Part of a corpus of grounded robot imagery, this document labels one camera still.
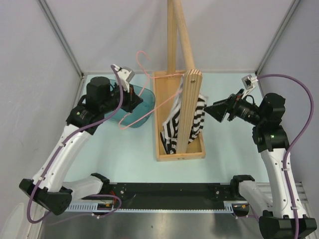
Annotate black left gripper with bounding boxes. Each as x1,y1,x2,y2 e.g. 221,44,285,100
100,81,143,115

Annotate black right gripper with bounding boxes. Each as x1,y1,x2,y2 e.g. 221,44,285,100
204,89,265,126

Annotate pink wire hanger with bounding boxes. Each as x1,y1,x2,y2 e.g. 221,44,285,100
118,51,185,131

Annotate black white striped tank top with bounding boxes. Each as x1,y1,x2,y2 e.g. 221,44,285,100
160,78,207,154

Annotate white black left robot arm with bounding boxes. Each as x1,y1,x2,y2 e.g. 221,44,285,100
19,76,143,224

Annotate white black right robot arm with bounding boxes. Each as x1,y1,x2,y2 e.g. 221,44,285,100
204,90,317,239

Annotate teal plastic bin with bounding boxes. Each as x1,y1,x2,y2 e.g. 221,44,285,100
109,79,156,128

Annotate wooden clothes rack stand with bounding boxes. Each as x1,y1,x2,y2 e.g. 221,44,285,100
152,0,206,162

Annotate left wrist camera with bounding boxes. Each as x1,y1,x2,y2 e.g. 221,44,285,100
111,64,135,93

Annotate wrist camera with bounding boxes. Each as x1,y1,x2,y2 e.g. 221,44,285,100
242,75,258,97
111,64,135,93

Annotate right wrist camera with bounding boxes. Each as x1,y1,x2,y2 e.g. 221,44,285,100
242,75,258,97

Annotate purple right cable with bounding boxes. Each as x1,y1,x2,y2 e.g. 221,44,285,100
256,74,315,237

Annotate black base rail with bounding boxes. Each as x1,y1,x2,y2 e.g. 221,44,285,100
83,183,243,210

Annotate white slotted cable duct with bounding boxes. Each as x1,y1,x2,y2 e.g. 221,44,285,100
66,201,114,213

